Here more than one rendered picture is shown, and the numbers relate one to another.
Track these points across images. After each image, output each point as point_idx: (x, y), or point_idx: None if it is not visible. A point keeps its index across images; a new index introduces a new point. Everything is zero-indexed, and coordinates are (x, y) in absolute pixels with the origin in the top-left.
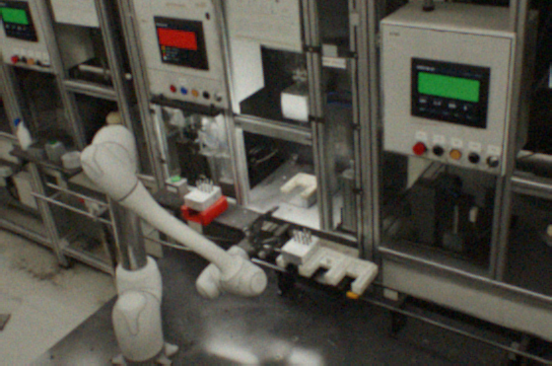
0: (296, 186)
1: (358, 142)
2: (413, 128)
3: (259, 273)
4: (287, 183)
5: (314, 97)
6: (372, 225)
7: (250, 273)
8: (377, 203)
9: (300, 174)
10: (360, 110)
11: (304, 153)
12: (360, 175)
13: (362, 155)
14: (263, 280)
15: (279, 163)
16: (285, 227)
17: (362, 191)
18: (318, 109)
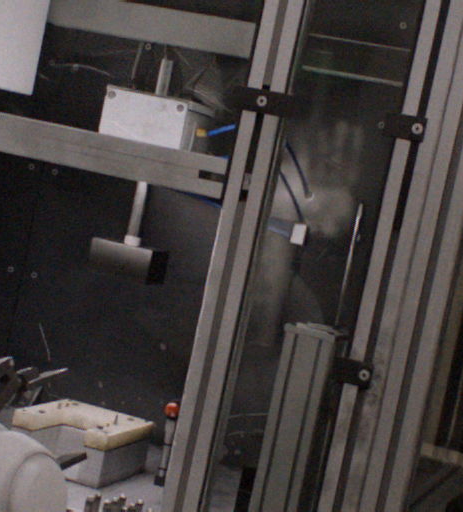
0: (58, 428)
1: (400, 185)
2: None
3: (52, 461)
4: (34, 407)
5: (279, 23)
6: (375, 511)
7: (18, 445)
8: (417, 419)
9: (71, 400)
10: (438, 69)
11: (66, 381)
12: (375, 310)
13: (404, 232)
14: (59, 500)
15: None
16: (69, 457)
17: (370, 371)
18: (282, 68)
